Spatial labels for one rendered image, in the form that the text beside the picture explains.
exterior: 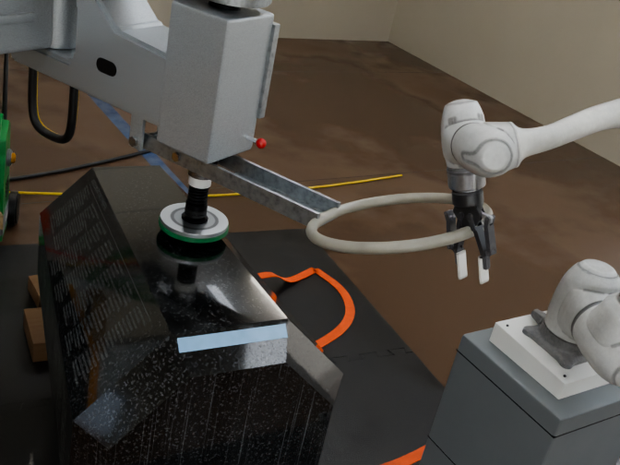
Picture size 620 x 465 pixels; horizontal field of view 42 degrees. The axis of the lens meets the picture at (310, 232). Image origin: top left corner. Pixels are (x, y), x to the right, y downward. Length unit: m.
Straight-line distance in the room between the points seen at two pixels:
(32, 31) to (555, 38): 5.55
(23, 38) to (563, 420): 1.89
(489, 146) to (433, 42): 6.92
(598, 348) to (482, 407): 0.45
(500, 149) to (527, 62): 6.00
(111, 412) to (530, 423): 1.12
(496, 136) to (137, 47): 1.14
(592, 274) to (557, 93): 5.26
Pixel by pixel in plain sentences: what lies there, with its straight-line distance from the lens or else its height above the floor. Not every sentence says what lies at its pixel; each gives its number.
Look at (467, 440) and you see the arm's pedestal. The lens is 2.55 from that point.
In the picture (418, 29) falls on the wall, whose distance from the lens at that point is 8.81.
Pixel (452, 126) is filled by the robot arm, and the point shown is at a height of 1.50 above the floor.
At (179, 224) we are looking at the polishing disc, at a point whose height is 0.88.
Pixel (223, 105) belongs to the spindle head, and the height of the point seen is 1.30.
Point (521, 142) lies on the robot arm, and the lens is 1.80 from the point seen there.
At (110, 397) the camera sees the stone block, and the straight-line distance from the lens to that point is 2.18.
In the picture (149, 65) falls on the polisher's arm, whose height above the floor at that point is 1.34.
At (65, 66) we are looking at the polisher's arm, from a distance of 2.68.
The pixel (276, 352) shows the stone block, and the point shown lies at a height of 0.76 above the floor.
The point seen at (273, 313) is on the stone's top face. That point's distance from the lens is 2.27.
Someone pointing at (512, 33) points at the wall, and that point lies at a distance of 7.86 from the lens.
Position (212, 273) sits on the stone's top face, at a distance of 2.40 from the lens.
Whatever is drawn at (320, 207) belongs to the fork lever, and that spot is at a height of 1.08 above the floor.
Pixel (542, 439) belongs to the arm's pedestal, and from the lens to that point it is 2.33.
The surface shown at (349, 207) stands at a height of 1.10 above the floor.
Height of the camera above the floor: 2.07
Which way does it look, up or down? 27 degrees down
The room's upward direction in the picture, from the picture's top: 12 degrees clockwise
